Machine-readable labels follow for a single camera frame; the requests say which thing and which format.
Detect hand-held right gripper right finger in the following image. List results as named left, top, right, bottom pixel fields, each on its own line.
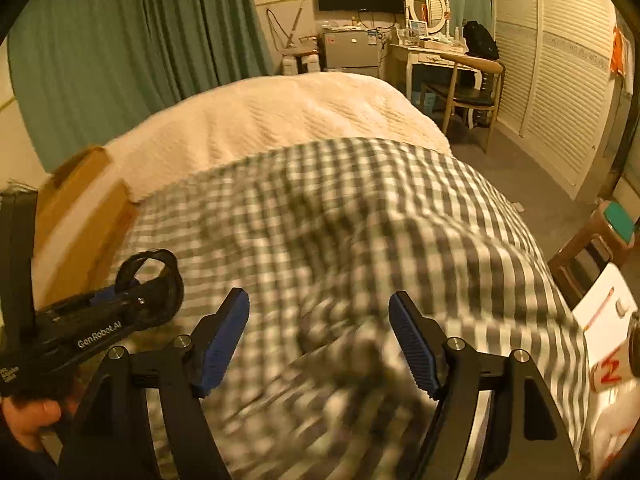
left=389, top=291, right=583, bottom=480

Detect cardboard box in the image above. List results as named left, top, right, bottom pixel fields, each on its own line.
left=32, top=145, right=141, bottom=306

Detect person's left hand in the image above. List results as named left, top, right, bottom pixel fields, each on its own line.
left=0, top=395, right=66, bottom=453

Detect small grey fridge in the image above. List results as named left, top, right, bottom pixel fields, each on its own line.
left=320, top=30, right=382, bottom=78

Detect white dressing table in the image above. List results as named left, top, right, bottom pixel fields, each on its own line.
left=389, top=35, right=501, bottom=106

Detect orange hanging cloth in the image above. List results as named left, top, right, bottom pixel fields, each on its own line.
left=610, top=27, right=632, bottom=81

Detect grey checked blanket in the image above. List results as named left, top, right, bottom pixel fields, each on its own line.
left=120, top=137, right=593, bottom=480

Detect wide green curtain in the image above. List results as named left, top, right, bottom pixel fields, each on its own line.
left=7, top=0, right=276, bottom=171

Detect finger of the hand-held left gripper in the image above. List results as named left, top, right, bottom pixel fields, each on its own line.
left=125, top=285, right=176, bottom=330
left=89, top=280, right=151, bottom=307

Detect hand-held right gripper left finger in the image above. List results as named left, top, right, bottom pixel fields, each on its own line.
left=57, top=287, right=251, bottom=480

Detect leaning wooden pole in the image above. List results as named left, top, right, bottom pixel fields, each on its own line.
left=286, top=0, right=306, bottom=48

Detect white textured blanket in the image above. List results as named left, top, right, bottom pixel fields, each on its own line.
left=102, top=71, right=451, bottom=201

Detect black looped cord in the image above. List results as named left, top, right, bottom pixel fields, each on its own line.
left=116, top=249, right=185, bottom=330

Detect white storage bin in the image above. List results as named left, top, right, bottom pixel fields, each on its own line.
left=282, top=52, right=321, bottom=78

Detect white louvred wardrobe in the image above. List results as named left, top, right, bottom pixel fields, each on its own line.
left=487, top=0, right=618, bottom=201

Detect white box red marks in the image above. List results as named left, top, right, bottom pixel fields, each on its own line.
left=572, top=260, right=640, bottom=466

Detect wooden stool teal cushion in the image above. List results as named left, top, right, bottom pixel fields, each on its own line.
left=547, top=200, right=637, bottom=306

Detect oval white mirror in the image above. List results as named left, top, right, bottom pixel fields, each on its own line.
left=407, top=0, right=448, bottom=36

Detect wooden chair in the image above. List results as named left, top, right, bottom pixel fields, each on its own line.
left=419, top=54, right=505, bottom=153

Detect black backpack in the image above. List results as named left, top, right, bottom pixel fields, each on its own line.
left=462, top=20, right=500, bottom=60

